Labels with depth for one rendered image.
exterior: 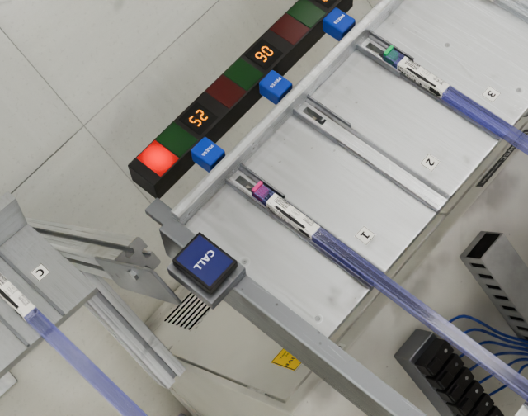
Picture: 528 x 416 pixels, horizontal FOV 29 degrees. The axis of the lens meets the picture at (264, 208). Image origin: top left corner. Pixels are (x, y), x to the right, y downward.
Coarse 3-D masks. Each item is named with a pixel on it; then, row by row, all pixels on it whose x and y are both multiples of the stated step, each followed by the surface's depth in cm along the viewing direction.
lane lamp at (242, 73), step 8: (240, 64) 115; (248, 64) 115; (232, 72) 115; (240, 72) 115; (248, 72) 115; (256, 72) 115; (232, 80) 114; (240, 80) 114; (248, 80) 114; (256, 80) 114; (248, 88) 114
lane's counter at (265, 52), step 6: (258, 42) 117; (264, 42) 117; (252, 48) 116; (258, 48) 116; (264, 48) 116; (270, 48) 116; (246, 54) 116; (252, 54) 116; (258, 54) 116; (264, 54) 116; (270, 54) 116; (276, 54) 116; (252, 60) 115; (258, 60) 115; (264, 60) 115; (270, 60) 115; (264, 66) 115
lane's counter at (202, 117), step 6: (198, 102) 113; (192, 108) 113; (198, 108) 113; (204, 108) 113; (186, 114) 113; (192, 114) 112; (198, 114) 112; (204, 114) 112; (210, 114) 112; (180, 120) 112; (186, 120) 112; (192, 120) 112; (198, 120) 112; (204, 120) 112; (210, 120) 112; (192, 126) 112; (198, 126) 112; (204, 126) 112; (198, 132) 111
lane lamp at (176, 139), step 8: (168, 128) 112; (176, 128) 112; (160, 136) 111; (168, 136) 111; (176, 136) 111; (184, 136) 111; (192, 136) 111; (168, 144) 111; (176, 144) 111; (184, 144) 111; (192, 144) 111; (176, 152) 110; (184, 152) 110
